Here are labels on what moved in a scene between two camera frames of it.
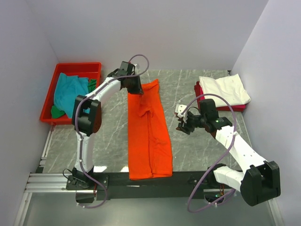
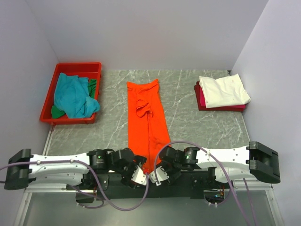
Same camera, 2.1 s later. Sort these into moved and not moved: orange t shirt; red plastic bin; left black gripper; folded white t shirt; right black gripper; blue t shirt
Moved: left black gripper; right black gripper
Not moved: folded white t shirt; red plastic bin; blue t shirt; orange t shirt
